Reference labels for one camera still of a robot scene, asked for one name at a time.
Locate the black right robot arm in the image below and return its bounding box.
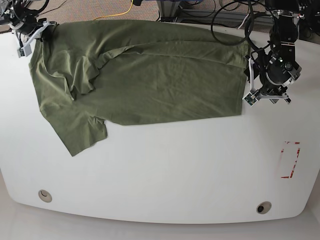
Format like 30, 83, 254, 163
0, 0, 58, 58

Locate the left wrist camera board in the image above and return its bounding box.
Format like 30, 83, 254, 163
242, 92, 259, 107

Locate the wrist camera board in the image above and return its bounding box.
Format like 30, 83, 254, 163
242, 92, 259, 107
17, 45, 32, 58

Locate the yellow cable on floor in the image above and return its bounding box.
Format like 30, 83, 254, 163
93, 0, 133, 21

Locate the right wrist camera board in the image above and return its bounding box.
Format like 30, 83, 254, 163
17, 45, 32, 58

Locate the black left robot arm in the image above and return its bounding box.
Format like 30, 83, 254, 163
218, 0, 302, 106

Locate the white cable on floor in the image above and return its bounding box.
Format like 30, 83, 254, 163
237, 12, 253, 30

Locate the olive green t-shirt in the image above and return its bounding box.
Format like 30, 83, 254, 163
29, 19, 251, 156

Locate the right table cable grommet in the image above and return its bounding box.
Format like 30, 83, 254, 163
256, 201, 272, 215

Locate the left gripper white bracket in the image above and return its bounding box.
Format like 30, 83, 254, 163
243, 56, 291, 104

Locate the red tape rectangle marking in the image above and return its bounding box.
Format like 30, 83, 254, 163
278, 141, 301, 179

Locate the aluminium frame stand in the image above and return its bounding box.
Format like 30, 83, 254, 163
157, 0, 301, 38

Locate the table cable grommet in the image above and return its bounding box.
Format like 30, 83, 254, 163
38, 189, 53, 203
256, 201, 272, 215

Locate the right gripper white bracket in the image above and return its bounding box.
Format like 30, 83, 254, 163
11, 18, 58, 49

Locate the left table cable grommet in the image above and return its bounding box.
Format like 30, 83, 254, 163
38, 189, 53, 203

